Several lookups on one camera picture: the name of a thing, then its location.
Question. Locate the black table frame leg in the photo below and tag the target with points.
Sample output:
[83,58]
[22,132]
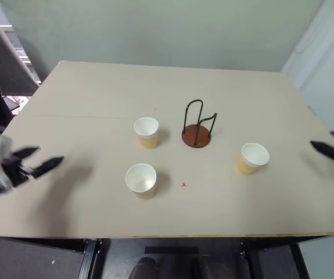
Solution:
[89,258]
[249,258]

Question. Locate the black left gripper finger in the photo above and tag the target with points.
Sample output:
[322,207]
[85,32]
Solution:
[47,165]
[25,151]

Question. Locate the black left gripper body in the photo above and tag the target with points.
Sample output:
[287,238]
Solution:
[15,171]

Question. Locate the dark rounded shape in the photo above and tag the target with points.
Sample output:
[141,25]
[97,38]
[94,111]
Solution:
[144,268]

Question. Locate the yellow white paper cup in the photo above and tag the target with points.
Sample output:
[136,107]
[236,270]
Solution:
[141,180]
[254,157]
[146,129]

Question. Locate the white board panel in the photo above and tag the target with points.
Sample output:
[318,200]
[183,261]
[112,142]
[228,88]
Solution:
[326,58]

